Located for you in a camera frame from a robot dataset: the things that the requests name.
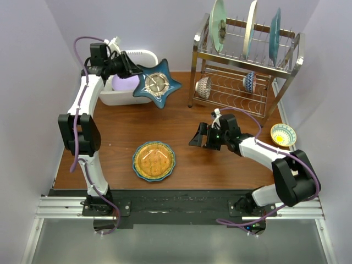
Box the teal plate in rack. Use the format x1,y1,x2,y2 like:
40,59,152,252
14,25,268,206
269,8,281,66

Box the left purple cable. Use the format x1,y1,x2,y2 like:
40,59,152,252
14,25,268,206
69,36,122,235

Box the teal star-shaped plate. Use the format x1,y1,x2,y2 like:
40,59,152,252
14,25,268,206
133,58,182,109

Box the blue yellow patterned bowl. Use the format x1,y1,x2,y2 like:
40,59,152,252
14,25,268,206
270,123,297,147

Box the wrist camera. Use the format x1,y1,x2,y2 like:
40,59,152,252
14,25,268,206
104,36,121,55
211,108,222,130

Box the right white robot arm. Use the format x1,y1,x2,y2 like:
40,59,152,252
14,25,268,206
189,111,321,216

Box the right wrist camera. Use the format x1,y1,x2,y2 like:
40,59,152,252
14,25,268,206
211,108,222,130

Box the aluminium rail frame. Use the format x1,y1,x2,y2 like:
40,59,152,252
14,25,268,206
21,196,116,263

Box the mint floral plate in rack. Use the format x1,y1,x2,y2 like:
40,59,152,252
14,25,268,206
208,0,226,53

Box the purple cable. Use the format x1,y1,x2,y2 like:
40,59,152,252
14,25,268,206
69,36,122,235
216,107,322,234

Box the brown patterned bowl in rack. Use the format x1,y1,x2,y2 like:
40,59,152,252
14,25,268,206
195,77,212,100

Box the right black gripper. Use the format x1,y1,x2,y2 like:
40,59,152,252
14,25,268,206
189,123,228,151

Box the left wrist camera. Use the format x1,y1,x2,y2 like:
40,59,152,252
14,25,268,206
104,36,121,55

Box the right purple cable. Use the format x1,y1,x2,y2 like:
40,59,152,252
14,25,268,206
216,107,322,234

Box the amber glass plate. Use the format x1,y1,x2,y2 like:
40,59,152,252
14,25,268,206
136,142,175,178

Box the cream plate in rack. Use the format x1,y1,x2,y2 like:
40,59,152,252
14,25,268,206
242,0,257,60

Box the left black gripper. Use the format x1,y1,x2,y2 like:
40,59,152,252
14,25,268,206
104,51,143,79

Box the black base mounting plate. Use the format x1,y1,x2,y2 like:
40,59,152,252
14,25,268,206
48,188,287,234

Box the blue zigzag bowl in rack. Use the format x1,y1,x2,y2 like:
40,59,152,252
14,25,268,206
243,71,256,94

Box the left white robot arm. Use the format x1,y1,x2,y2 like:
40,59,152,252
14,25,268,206
58,38,142,216

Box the steel two-tier dish rack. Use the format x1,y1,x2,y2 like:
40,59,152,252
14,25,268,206
188,13,306,125

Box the lilac plastic plate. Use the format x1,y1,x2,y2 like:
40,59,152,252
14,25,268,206
112,75,140,91

